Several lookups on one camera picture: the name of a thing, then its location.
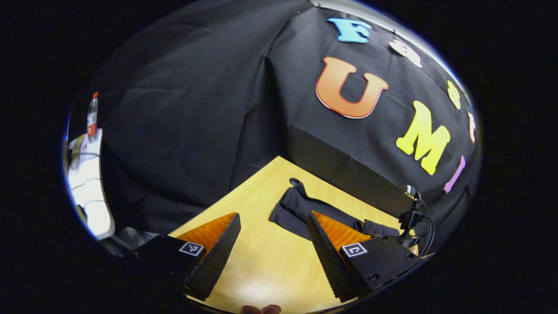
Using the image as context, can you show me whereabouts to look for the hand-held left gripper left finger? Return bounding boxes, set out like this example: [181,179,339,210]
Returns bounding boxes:
[131,212,242,301]

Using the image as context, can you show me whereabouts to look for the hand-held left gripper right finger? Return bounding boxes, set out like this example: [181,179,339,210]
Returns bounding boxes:
[306,211,422,304]

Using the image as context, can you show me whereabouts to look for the dark grey jeans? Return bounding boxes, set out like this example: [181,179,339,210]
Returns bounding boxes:
[269,177,401,242]

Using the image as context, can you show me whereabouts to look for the small webcam on black stand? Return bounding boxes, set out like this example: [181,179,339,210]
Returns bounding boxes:
[398,185,426,249]

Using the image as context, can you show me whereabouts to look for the white side desk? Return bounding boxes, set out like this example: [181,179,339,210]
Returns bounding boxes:
[65,129,116,240]

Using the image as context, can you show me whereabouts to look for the black backdrop cloth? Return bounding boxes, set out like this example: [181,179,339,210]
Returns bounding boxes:
[70,0,482,245]

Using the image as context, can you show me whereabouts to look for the clear bottle with red label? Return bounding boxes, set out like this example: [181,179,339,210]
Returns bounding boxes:
[86,92,100,142]

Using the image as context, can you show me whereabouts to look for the black webcam cable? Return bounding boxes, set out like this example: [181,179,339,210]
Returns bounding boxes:
[418,203,436,258]

